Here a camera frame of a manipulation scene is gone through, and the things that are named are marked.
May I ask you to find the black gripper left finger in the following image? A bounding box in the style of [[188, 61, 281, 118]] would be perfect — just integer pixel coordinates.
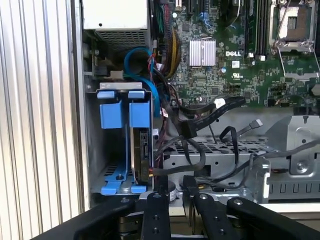
[[31, 175, 172, 240]]

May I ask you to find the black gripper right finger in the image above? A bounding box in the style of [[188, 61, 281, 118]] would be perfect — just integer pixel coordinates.
[[183, 176, 320, 240]]

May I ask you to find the hard disk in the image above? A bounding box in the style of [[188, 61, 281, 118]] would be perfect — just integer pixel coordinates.
[[127, 89, 154, 195]]

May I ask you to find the grey metal disk bay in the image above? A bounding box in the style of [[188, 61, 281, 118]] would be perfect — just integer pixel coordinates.
[[84, 82, 155, 196]]

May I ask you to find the empty blue disk carrier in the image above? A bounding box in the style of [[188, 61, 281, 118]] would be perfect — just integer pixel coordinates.
[[96, 89, 132, 195]]

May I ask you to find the black RAM slot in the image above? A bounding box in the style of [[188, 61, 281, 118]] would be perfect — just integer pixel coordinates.
[[245, 0, 252, 57], [258, 0, 265, 60], [264, 0, 270, 57], [251, 0, 258, 58]]

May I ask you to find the grey metal drive cage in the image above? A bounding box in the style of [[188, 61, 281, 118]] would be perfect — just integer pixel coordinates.
[[162, 109, 320, 201]]

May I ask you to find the green Dell motherboard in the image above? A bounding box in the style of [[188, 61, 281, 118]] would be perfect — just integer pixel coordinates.
[[149, 0, 320, 109]]

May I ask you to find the black open PC case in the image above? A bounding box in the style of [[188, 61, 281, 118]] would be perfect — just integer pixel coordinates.
[[71, 0, 320, 213]]

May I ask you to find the metal socket cover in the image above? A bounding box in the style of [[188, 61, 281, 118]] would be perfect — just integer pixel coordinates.
[[276, 41, 320, 81]]

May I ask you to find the silver chipset heatsink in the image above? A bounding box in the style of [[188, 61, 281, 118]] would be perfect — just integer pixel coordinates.
[[189, 38, 217, 67]]

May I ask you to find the silver power supply unit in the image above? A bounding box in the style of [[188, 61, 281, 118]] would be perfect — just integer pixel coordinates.
[[82, 0, 151, 55]]

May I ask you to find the thin metal locking lever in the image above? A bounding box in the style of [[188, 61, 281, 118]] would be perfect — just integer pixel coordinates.
[[273, 0, 294, 48]]

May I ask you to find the CPU socket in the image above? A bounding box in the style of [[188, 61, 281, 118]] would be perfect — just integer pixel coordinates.
[[271, 0, 316, 44]]

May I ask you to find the red black wire bundle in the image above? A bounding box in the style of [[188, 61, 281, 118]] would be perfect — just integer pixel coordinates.
[[147, 54, 181, 176]]

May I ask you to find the black thin disk data wire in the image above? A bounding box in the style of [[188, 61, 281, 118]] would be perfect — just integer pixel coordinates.
[[234, 119, 264, 140]]

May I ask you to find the grey thin cable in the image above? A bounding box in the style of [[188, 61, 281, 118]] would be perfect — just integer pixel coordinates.
[[249, 139, 320, 161]]

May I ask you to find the black flat disk power wire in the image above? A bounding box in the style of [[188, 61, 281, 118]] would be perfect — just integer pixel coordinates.
[[172, 96, 247, 139]]

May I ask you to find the blue data cable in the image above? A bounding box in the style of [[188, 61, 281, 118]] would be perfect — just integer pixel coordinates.
[[123, 47, 161, 118]]

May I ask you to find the yellow black power wire bundle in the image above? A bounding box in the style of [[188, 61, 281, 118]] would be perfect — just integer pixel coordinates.
[[159, 0, 184, 79]]

